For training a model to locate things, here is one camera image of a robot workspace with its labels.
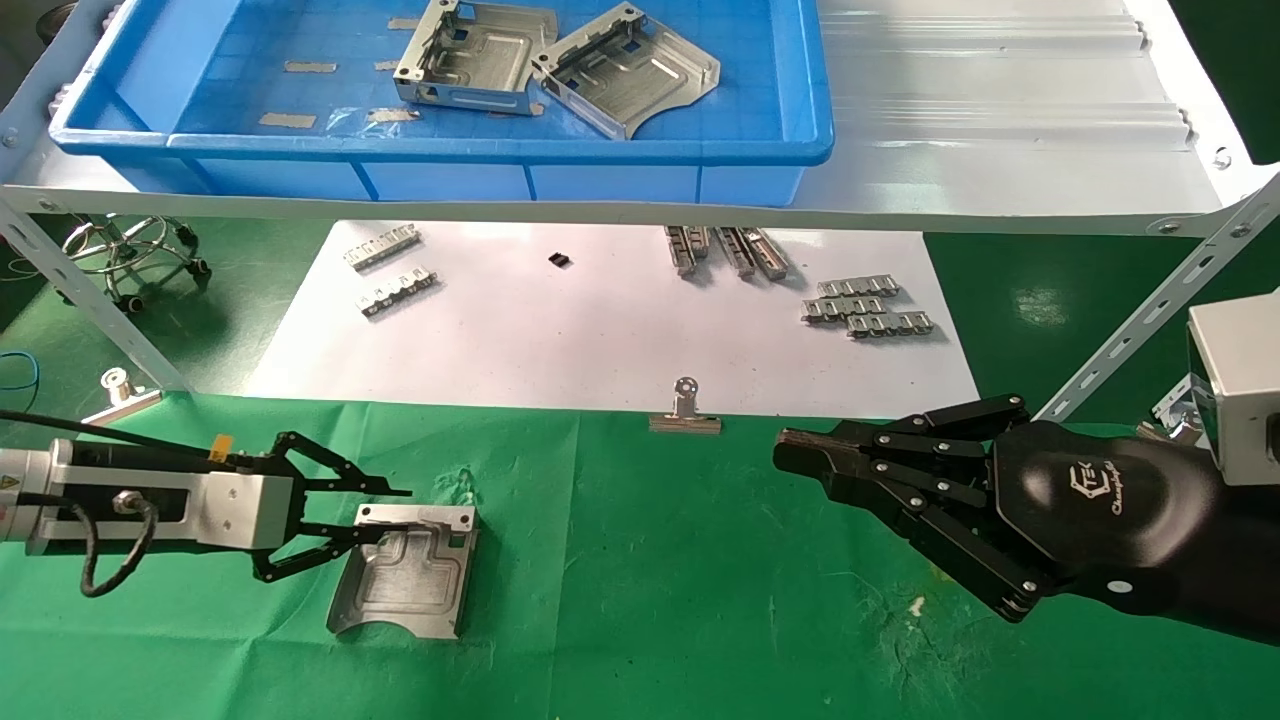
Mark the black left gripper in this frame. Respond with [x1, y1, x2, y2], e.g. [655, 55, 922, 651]
[197, 432, 413, 584]

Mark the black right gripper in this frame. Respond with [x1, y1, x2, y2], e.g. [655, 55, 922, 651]
[775, 395, 1227, 623]

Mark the stamped metal bracket part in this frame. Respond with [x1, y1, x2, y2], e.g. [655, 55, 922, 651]
[327, 503, 479, 641]
[530, 0, 723, 141]
[393, 0, 561, 116]

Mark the small metal clip strip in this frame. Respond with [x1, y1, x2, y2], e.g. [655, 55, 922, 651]
[358, 266, 438, 319]
[818, 278, 901, 301]
[802, 296, 887, 326]
[847, 312, 936, 341]
[345, 225, 422, 273]

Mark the silver binder clip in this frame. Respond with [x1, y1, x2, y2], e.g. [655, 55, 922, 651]
[82, 368, 163, 431]
[650, 377, 723, 436]

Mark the shiny metal fitting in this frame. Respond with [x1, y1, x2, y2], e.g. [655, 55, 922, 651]
[1138, 375, 1206, 446]

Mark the green table cloth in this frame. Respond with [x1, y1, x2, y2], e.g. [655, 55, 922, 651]
[0, 390, 1280, 720]

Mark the white paper sheet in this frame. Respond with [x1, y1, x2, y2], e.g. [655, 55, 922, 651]
[243, 220, 981, 419]

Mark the perforated metal shelf strut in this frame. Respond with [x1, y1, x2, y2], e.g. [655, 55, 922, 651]
[1035, 175, 1280, 421]
[0, 195, 193, 393]

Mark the chrome stool base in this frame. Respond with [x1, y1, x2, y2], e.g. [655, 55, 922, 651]
[62, 215, 211, 313]

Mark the white metal shelf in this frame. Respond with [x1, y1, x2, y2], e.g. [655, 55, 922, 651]
[0, 0, 1280, 238]

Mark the blue plastic tray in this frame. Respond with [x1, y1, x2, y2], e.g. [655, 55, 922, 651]
[48, 0, 836, 206]

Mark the looped black arm cable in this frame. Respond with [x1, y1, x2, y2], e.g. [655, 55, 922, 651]
[76, 493, 161, 599]

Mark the metal rail part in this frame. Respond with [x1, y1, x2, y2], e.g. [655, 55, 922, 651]
[715, 228, 791, 282]
[665, 226, 713, 278]

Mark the right wrist grey camera box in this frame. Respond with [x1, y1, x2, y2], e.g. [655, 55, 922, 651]
[1187, 295, 1280, 488]

